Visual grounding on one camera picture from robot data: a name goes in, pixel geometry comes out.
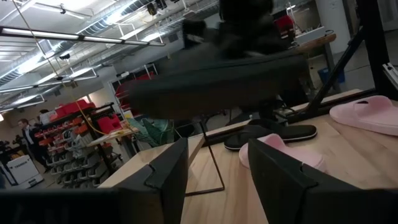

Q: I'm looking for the black slide sandal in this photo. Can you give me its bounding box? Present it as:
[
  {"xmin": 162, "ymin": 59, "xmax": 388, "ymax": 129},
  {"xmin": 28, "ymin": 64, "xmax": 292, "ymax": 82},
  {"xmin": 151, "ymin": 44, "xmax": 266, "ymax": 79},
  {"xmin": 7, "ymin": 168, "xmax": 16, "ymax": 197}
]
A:
[{"xmin": 129, "ymin": 46, "xmax": 310, "ymax": 121}]

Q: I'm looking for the blue bin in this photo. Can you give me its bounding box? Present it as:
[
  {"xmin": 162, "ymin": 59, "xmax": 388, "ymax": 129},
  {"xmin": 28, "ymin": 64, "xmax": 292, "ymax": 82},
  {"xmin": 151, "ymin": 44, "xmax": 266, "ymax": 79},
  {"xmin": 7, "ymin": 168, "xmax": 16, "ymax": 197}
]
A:
[{"xmin": 317, "ymin": 67, "xmax": 346, "ymax": 85}]

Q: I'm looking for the white equipment box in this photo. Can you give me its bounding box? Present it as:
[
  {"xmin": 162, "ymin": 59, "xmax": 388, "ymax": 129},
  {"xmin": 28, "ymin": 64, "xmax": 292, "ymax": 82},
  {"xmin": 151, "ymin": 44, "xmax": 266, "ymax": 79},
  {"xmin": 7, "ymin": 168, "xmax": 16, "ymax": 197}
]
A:
[{"xmin": 5, "ymin": 154, "xmax": 44, "ymax": 190}]

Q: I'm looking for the black flip-flop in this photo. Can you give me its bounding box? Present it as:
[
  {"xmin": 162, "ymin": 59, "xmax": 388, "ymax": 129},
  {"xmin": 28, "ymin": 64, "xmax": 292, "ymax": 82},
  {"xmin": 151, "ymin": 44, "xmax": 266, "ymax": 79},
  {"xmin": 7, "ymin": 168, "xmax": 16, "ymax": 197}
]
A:
[{"xmin": 223, "ymin": 118, "xmax": 318, "ymax": 152}]

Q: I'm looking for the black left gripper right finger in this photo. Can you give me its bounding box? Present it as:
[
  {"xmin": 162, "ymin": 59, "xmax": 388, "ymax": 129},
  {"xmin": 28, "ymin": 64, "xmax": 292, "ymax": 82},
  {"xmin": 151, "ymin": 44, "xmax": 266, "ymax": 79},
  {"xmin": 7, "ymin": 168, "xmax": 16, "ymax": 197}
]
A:
[{"xmin": 248, "ymin": 138, "xmax": 361, "ymax": 224}]

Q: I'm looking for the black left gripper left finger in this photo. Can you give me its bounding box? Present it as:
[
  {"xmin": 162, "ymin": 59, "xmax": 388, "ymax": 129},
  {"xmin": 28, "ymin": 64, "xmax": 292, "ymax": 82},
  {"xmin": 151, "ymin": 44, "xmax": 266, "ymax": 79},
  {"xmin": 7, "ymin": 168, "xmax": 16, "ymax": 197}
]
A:
[{"xmin": 114, "ymin": 138, "xmax": 189, "ymax": 224}]

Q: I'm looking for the wooden shelf with wire legs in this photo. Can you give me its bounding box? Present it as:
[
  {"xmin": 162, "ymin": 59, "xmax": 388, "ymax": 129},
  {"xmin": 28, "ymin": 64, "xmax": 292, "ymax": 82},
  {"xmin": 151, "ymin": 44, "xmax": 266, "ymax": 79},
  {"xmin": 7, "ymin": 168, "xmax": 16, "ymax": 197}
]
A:
[{"xmin": 185, "ymin": 119, "xmax": 225, "ymax": 197}]

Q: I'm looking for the white rack with red bins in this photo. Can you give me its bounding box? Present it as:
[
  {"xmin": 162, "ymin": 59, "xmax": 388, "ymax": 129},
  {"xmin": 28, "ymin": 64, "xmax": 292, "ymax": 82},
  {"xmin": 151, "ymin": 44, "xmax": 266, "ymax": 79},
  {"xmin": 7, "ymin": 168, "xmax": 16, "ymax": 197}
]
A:
[{"xmin": 110, "ymin": 63, "xmax": 159, "ymax": 116}]

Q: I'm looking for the long ceiling light bar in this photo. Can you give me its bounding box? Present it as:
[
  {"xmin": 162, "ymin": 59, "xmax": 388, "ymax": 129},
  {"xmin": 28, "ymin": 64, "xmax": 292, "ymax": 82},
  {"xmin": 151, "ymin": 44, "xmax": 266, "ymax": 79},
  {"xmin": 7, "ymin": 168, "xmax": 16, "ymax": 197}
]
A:
[{"xmin": 0, "ymin": 26, "xmax": 166, "ymax": 47}]

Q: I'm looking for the wooden background table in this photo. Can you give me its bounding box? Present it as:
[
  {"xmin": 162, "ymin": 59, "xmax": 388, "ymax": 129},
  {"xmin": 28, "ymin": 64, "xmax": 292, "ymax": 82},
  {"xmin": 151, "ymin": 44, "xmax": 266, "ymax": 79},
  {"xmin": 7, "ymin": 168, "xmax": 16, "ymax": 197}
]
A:
[{"xmin": 294, "ymin": 32, "xmax": 338, "ymax": 91}]

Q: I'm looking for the green potted plant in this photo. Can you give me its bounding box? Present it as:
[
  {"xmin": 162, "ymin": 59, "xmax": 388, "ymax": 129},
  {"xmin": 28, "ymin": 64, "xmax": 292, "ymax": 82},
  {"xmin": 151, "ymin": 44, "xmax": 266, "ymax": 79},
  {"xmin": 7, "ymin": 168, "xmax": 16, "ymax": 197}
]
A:
[{"xmin": 127, "ymin": 117, "xmax": 175, "ymax": 147}]

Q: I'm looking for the storage rack with bins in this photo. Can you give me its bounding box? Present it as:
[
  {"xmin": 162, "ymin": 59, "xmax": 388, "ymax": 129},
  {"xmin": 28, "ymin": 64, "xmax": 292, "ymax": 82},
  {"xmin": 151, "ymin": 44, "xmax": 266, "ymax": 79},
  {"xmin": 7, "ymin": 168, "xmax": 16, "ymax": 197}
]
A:
[{"xmin": 34, "ymin": 99, "xmax": 125, "ymax": 189}]

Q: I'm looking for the person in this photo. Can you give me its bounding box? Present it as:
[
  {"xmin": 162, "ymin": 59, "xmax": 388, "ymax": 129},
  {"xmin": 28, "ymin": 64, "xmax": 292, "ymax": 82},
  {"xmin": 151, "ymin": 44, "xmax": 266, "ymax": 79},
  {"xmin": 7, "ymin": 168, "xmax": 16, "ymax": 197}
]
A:
[{"xmin": 17, "ymin": 118, "xmax": 49, "ymax": 170}]

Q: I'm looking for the red chair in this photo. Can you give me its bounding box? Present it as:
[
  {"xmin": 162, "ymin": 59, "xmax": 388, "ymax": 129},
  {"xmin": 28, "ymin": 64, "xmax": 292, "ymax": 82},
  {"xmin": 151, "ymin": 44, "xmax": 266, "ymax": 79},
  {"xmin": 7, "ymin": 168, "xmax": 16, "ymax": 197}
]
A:
[{"xmin": 273, "ymin": 14, "xmax": 295, "ymax": 38}]

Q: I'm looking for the pink slide sandal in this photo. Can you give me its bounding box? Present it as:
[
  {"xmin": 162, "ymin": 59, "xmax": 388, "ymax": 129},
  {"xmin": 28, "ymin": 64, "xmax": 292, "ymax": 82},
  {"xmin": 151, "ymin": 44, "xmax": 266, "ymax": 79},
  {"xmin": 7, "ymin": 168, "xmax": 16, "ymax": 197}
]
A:
[
  {"xmin": 238, "ymin": 133, "xmax": 328, "ymax": 174},
  {"xmin": 328, "ymin": 95, "xmax": 398, "ymax": 137}
]

